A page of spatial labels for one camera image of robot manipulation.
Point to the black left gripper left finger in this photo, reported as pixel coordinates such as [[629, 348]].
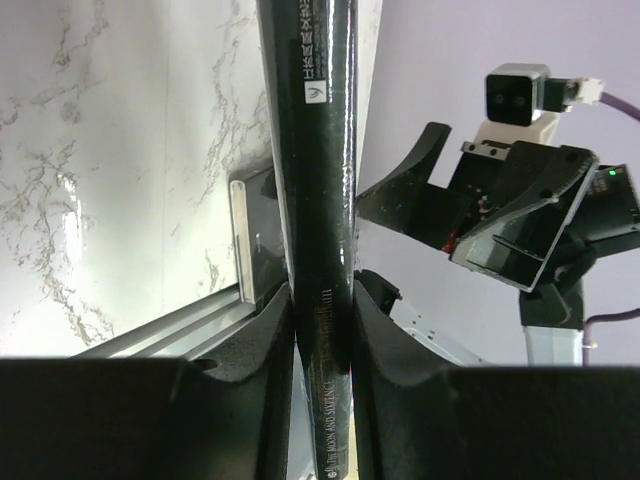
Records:
[[226, 417]]

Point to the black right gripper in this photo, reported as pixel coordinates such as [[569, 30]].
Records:
[[503, 212]]

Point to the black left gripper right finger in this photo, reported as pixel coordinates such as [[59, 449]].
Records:
[[418, 416]]

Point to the black book with gold lines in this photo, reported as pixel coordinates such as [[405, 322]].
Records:
[[310, 65]]

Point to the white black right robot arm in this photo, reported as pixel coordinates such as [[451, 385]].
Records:
[[552, 314]]

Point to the dark night scene book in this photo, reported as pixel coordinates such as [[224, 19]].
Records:
[[258, 235]]

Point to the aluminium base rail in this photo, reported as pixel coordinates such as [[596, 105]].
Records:
[[188, 332]]

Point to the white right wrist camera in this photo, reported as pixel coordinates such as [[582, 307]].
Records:
[[524, 101]]

